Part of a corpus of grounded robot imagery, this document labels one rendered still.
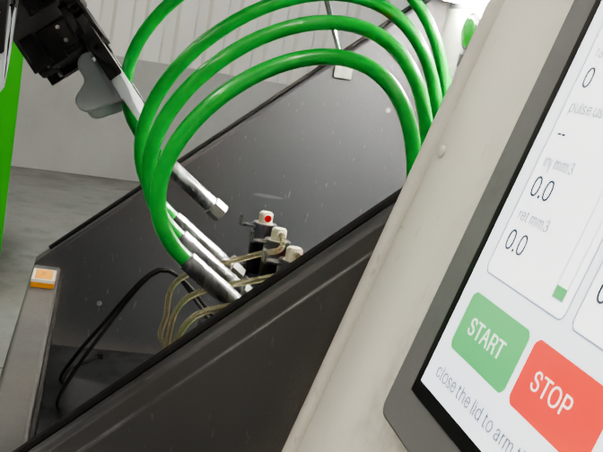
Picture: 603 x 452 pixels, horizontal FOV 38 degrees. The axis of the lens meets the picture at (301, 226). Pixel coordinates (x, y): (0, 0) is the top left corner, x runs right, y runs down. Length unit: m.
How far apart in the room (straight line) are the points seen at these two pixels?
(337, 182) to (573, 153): 0.90
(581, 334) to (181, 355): 0.35
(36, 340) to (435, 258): 0.58
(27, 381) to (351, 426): 0.43
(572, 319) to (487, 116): 0.20
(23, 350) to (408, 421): 0.58
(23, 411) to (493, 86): 0.52
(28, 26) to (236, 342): 0.45
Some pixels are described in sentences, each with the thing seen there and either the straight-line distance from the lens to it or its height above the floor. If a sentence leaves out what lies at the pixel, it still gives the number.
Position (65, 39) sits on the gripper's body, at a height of 1.28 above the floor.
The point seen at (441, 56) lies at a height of 1.34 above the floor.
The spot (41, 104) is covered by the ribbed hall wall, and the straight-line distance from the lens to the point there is 7.40.
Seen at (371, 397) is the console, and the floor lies 1.11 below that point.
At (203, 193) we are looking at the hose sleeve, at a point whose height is 1.14.
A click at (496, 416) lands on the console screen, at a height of 1.16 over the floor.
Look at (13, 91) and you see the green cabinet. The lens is 4.20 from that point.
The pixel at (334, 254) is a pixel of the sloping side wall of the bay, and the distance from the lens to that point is 0.66.
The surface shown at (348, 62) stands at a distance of 0.75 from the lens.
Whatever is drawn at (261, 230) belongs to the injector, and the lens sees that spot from 0.99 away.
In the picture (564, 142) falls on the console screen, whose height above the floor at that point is 1.29.
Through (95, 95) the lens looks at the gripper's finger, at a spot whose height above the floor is 1.23.
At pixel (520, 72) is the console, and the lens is 0.57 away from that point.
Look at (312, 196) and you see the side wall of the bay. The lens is 1.34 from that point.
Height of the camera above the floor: 1.32
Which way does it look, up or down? 11 degrees down
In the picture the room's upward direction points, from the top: 10 degrees clockwise
